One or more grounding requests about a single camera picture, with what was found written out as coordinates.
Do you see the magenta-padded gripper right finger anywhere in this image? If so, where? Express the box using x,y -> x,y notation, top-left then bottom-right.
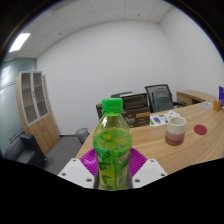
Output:
126,147 -> 168,190

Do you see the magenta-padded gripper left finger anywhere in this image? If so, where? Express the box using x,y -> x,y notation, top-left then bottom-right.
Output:
57,148 -> 101,190

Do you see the green drink bottle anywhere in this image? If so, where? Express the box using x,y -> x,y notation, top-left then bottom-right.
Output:
92,97 -> 133,192

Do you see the grey waste bin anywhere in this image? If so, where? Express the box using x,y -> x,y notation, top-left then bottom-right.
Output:
75,127 -> 90,145

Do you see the white and brown cup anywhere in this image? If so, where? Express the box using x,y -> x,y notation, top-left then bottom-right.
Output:
165,116 -> 187,147

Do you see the printed paper sheet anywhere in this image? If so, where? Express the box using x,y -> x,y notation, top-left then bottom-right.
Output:
149,110 -> 181,127

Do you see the brown and black cardboard box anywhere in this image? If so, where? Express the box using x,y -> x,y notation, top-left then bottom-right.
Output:
121,106 -> 151,128

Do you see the wooden shelf cabinet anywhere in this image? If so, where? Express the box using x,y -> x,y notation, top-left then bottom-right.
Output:
15,70 -> 61,155

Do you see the dark armchair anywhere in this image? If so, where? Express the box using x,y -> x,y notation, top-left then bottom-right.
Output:
2,133 -> 48,170

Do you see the tall brown cardboard box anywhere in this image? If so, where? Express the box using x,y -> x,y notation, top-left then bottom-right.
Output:
95,103 -> 105,120

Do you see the flat round red coaster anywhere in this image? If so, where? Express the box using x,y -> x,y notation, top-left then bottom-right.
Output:
193,124 -> 208,136

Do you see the black mesh office chair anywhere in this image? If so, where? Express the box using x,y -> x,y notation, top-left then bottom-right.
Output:
144,83 -> 186,114

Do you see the wooden side desk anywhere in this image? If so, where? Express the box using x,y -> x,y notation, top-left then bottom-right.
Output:
176,89 -> 221,108

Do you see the clear sheet with round print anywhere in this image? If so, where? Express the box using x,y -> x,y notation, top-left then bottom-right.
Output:
199,100 -> 214,111

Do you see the small orange box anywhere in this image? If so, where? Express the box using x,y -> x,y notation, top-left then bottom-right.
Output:
213,99 -> 222,112

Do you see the purple standing card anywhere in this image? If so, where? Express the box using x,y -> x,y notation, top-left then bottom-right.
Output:
218,85 -> 224,108

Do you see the long ceiling light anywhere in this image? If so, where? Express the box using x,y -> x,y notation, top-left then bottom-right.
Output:
8,32 -> 31,53

